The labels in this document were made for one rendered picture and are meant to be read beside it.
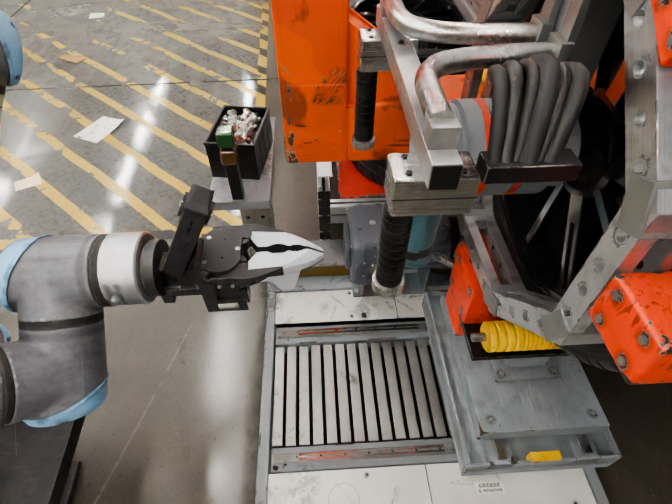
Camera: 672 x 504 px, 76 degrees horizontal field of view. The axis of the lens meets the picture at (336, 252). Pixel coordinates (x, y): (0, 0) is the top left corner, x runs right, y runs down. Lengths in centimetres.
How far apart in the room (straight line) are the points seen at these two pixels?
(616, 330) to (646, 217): 12
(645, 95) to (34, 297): 66
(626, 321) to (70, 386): 60
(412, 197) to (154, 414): 111
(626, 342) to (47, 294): 62
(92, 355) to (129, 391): 86
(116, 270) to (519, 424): 91
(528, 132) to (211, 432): 113
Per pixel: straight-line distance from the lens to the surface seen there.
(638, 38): 52
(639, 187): 49
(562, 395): 122
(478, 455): 117
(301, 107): 109
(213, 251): 54
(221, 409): 136
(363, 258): 115
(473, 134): 62
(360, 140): 83
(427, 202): 47
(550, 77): 46
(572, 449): 124
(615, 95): 71
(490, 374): 118
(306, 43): 104
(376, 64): 75
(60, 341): 60
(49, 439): 114
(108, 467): 140
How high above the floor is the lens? 122
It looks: 48 degrees down
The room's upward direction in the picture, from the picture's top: straight up
